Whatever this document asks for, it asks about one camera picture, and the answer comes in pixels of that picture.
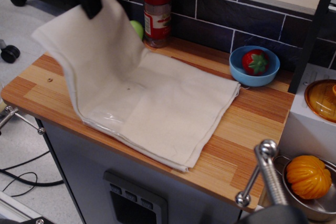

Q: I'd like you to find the cream cloth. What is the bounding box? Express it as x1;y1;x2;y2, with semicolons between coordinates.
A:
32;0;240;172

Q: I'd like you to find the green toy pear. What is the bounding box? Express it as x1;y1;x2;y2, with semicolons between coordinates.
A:
130;20;144;41

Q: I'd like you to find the red capped spice jar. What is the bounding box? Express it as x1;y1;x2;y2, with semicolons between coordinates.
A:
143;0;171;48

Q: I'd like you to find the black caster wheel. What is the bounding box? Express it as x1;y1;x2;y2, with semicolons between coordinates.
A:
1;39;20;63

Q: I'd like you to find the clear adhesive tape patch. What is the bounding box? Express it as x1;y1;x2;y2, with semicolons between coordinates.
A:
86;81;145;124

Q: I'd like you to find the blue plastic bowl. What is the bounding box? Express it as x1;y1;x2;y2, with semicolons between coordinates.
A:
229;46;280;87

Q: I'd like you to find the red toy strawberry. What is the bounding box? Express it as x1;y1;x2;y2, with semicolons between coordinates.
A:
241;49;269;76

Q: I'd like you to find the orange transparent pot lid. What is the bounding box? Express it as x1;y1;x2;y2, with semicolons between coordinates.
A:
304;79;335;123

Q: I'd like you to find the orange toy pumpkin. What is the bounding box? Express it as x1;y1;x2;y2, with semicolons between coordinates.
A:
286;155;332;200

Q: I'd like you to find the stainless steel pot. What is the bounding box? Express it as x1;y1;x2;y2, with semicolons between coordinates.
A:
274;156;335;222

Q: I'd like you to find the small chrome clamp handle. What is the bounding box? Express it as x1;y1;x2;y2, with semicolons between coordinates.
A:
0;106;46;135

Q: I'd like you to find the black floor cable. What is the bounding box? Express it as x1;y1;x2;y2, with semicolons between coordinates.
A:
0;150;64;197

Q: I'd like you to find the black right shelf post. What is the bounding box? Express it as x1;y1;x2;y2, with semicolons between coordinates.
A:
288;0;331;94

